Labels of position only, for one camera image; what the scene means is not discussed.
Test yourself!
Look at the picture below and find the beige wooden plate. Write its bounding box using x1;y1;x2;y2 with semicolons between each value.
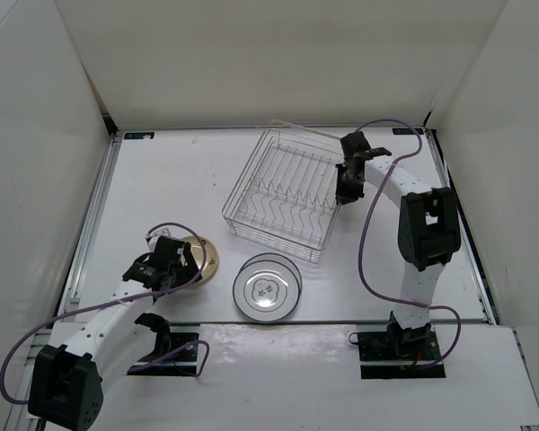
182;236;219;285

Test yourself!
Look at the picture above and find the wire dish rack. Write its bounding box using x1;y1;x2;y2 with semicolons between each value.
222;120;342;263

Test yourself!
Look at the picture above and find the white plate green rim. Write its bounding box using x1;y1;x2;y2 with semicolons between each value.
233;261;301;323
233;252;303;312

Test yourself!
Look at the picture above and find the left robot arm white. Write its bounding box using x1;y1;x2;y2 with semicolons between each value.
28;236;201;430

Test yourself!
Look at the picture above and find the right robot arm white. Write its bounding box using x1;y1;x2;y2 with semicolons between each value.
335;131;461;359

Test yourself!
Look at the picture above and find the blue label right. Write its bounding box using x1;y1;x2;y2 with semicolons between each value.
392;128;424;136

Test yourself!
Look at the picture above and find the blue label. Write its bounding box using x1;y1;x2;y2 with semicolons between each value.
123;132;155;140
392;128;424;136

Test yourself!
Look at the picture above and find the blue label left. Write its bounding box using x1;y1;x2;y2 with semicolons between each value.
123;132;155;140

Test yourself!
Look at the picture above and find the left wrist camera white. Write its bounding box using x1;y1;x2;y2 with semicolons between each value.
145;227;172;252

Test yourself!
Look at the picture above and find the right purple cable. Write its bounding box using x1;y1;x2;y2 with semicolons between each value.
352;119;462;367

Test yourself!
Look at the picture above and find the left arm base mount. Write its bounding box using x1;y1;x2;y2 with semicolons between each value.
128;325;205;377

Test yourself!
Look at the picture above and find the aluminium table edge rail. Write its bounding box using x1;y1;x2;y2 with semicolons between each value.
54;134;122;316

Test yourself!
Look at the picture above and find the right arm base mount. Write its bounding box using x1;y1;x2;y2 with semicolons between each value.
348;324;446;380

